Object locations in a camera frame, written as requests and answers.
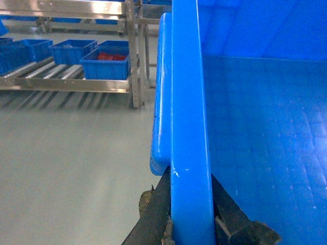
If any blue crate with red parts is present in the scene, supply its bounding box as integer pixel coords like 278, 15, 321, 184
80, 47, 130, 80

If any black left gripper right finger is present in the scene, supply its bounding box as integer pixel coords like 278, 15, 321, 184
212, 176, 282, 244

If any dark blue crate far left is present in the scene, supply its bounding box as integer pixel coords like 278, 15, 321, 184
1, 43, 32, 76

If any blue crate of rack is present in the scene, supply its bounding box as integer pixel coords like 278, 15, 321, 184
49, 39, 98, 65
22, 39, 53, 62

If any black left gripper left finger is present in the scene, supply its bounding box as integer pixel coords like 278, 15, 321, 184
123, 167, 172, 244

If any blue crate middle of rack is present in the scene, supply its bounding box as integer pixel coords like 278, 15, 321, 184
49, 39, 98, 65

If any blue crate left of rack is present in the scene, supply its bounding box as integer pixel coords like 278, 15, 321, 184
22, 39, 53, 62

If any steel roller flow rack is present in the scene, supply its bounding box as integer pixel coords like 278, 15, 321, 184
1, 1, 145, 108

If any blue crate behind red-parts crate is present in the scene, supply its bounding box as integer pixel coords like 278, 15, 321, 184
96, 40, 129, 49

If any large blue plastic crate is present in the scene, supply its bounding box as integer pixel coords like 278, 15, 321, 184
150, 1, 326, 244

